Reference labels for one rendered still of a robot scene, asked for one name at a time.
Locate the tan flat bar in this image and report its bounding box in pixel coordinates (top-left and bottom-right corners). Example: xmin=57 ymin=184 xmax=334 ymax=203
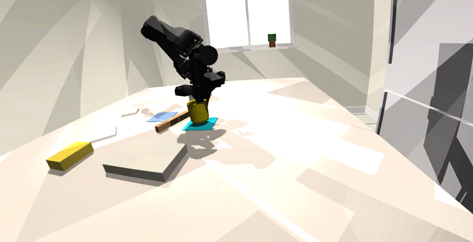
xmin=155 ymin=110 xmax=189 ymax=133

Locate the cream flat box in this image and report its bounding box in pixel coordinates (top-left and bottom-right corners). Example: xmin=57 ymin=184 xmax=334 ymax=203
xmin=102 ymin=141 xmax=188 ymax=182

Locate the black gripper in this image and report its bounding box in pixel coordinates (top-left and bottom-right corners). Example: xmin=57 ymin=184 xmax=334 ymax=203
xmin=174 ymin=65 xmax=215 ymax=104

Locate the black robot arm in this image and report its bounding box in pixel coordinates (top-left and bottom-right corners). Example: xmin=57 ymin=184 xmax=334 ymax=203
xmin=141 ymin=15 xmax=225 ymax=89

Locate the yellow rectangular block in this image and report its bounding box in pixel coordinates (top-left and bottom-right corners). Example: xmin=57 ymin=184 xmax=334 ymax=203
xmin=46 ymin=142 xmax=94 ymax=171

